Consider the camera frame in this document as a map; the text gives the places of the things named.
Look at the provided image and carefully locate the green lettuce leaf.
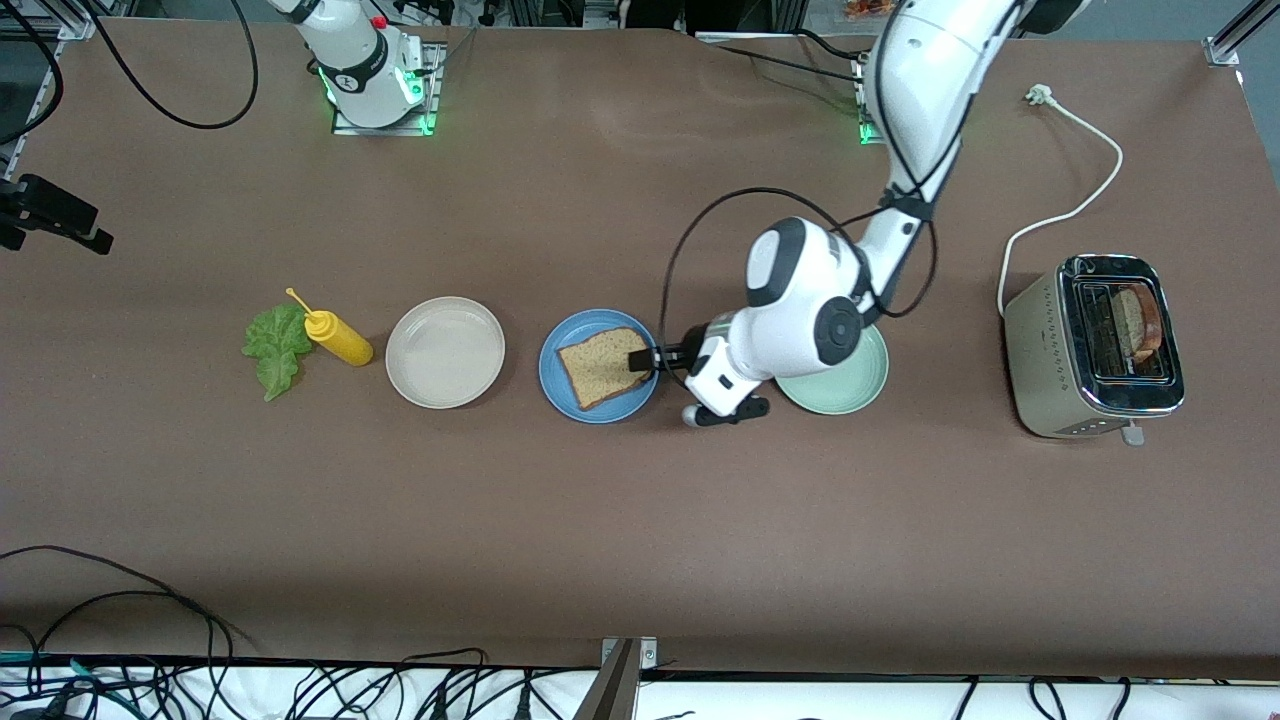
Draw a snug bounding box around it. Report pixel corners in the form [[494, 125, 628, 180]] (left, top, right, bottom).
[[241, 303, 315, 403]]

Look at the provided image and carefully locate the black looped cable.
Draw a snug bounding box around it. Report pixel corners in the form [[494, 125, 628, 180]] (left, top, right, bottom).
[[30, 590, 219, 701]]

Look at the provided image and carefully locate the white toaster power cable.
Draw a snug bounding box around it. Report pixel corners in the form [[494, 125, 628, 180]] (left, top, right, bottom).
[[997, 84, 1124, 319]]

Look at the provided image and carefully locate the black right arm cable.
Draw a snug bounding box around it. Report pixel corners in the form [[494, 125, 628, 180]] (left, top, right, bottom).
[[85, 0, 261, 132]]

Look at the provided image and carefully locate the blue round plate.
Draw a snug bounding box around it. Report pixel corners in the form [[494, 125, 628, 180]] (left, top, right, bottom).
[[539, 308, 660, 425]]

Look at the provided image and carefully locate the silver two-slot toaster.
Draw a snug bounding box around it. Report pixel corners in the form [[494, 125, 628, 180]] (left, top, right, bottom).
[[1003, 253, 1187, 447]]

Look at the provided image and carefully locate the black base supply cable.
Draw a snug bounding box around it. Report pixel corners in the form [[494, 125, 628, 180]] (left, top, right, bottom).
[[698, 30, 871, 89]]

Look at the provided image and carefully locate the aluminium frame corner profile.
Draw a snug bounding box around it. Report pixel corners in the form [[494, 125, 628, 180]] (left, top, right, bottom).
[[0, 0, 133, 41], [1204, 0, 1280, 67]]

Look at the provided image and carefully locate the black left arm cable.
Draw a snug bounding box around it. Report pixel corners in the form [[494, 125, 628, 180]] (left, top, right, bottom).
[[660, 100, 942, 393]]

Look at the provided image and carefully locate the black hanging cable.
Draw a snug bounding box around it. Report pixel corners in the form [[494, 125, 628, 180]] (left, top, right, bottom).
[[0, 0, 67, 151]]

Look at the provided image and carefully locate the long black table cable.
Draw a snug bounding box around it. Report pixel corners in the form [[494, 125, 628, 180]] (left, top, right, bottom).
[[0, 545, 253, 657]]

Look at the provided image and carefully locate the brown bread slice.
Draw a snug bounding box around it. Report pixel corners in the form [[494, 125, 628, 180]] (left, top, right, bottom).
[[557, 327, 655, 412], [1113, 287, 1165, 364]]

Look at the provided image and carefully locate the yellow mustard squeeze bottle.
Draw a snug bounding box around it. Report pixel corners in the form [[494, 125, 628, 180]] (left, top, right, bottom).
[[286, 288, 375, 368]]

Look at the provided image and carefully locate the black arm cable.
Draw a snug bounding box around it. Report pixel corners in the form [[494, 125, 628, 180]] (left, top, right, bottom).
[[660, 100, 942, 393], [85, 0, 261, 132]]

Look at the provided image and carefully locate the beige round plate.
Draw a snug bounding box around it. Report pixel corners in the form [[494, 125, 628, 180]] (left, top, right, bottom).
[[385, 296, 506, 410]]

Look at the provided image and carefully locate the aluminium profile bracket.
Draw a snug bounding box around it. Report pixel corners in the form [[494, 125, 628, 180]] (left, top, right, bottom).
[[575, 636, 658, 720]]

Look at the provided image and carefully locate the pale green round plate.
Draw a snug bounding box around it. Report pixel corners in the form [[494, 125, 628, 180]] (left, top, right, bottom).
[[775, 322, 890, 416]]

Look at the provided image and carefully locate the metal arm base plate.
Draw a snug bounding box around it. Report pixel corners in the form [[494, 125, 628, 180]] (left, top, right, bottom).
[[331, 40, 442, 137]]

